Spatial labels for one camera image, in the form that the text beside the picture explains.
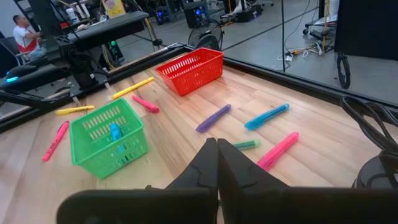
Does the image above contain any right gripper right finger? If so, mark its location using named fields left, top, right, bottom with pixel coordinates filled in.
left=217, top=138, right=398, bottom=224

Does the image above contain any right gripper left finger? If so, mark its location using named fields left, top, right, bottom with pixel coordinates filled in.
left=56, top=137, right=220, bottom=224

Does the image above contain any thick purple marker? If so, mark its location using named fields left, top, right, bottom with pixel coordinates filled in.
left=195, top=103, right=232, bottom=134

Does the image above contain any thick blue marker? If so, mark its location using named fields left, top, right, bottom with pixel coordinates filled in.
left=244, top=103, right=290, bottom=131

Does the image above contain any yellow marker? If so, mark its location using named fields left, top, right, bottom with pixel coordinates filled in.
left=55, top=105, right=96, bottom=116
left=111, top=77, right=155, bottom=100

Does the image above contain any thick pink marker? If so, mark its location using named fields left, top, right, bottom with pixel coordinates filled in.
left=257, top=131, right=300, bottom=172

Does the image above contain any green marker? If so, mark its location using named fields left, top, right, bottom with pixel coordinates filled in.
left=233, top=139, right=262, bottom=151

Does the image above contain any green plastic basket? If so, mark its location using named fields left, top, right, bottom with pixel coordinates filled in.
left=69, top=98, right=149, bottom=180

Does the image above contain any black desk lamp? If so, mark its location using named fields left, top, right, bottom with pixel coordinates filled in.
left=352, top=151, right=398, bottom=190

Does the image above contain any red plastic basket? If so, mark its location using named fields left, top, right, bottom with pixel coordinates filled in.
left=154, top=47, right=225, bottom=97

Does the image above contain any black floor fan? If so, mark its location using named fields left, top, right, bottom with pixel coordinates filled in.
left=188, top=19, right=223, bottom=51

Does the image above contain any computer tower with green light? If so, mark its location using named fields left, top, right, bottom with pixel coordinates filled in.
left=104, top=39, right=126, bottom=67

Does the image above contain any black rolling stand base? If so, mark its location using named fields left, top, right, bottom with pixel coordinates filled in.
left=302, top=17, right=338, bottom=41

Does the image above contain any computer tower with blue light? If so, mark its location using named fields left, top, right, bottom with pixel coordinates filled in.
left=183, top=2, right=210, bottom=29
left=154, top=6, right=172, bottom=26

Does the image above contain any black keyboard tray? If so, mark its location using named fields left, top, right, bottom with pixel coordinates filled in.
left=0, top=60, right=71, bottom=94

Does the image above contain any black equipment case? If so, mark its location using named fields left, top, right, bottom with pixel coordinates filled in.
left=236, top=4, right=264, bottom=24

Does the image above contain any dark grey computer desk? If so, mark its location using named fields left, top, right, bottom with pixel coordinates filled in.
left=67, top=11, right=150, bottom=46

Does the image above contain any black curtain panel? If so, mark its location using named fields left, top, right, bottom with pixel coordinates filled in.
left=334, top=0, right=398, bottom=62

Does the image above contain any yellow sign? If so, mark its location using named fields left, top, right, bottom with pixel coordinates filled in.
left=102, top=0, right=126, bottom=19

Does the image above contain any black computer mouse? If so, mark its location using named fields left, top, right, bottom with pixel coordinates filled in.
left=0, top=64, right=39, bottom=85

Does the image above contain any white bottle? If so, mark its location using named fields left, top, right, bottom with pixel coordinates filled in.
left=65, top=7, right=79, bottom=24

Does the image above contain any person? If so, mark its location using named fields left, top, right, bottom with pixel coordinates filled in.
left=11, top=14, right=47, bottom=62

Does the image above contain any black lamp power cable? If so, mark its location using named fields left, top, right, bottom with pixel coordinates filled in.
left=338, top=95, right=398, bottom=162

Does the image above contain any black coiled cable loop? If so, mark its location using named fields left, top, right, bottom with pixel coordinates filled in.
left=336, top=52, right=351, bottom=90

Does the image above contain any white floor cable bundle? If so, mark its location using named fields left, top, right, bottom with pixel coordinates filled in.
left=276, top=40, right=336, bottom=62

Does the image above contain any black hanging cable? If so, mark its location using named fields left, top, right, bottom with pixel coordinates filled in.
left=280, top=0, right=287, bottom=73

